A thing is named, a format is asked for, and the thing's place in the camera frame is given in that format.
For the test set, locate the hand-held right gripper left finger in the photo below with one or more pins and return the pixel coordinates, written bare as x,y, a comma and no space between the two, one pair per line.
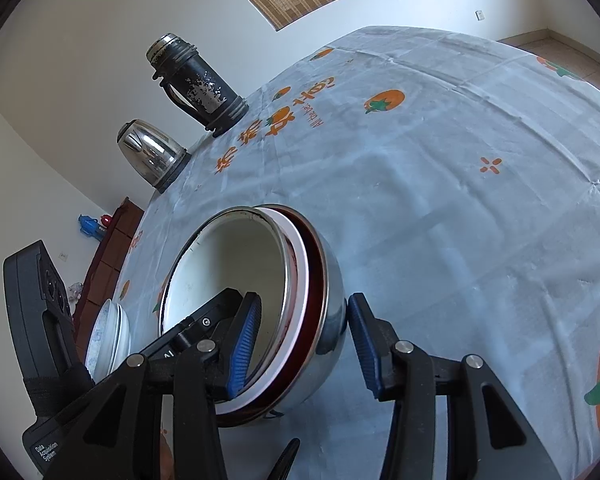
242,355

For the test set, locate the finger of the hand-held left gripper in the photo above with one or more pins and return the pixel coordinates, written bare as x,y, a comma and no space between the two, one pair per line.
205,317

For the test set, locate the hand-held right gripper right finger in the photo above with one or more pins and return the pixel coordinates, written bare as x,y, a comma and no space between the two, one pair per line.
365,350

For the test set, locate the stainless steel bowl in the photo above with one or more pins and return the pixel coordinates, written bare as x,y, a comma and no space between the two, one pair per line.
337,300

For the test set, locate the white enamel bowl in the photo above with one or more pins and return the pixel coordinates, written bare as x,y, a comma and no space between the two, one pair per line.
240,255

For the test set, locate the white plate floral rim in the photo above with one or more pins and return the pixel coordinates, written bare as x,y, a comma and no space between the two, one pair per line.
115,330

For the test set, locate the pink plastic bowl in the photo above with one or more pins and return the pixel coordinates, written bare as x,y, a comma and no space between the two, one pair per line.
302,280

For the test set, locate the clear plastic item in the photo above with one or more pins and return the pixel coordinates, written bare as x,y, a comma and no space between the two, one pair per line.
77,292

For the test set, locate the brown wooden sideboard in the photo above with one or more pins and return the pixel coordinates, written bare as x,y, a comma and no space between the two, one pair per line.
115,250

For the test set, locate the blue thermos jug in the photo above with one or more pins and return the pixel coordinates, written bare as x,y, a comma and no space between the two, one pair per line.
90,226

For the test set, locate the small red object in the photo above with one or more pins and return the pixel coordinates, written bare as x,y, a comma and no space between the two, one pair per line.
107,220

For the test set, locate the printed light blue tablecloth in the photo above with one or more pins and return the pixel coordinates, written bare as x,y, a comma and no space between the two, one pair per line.
455,210

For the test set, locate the stainless steel electric kettle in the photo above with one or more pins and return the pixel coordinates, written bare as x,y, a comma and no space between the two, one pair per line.
150,152

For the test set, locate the worn black thermos flask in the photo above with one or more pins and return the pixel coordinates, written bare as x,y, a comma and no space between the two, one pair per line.
195,85

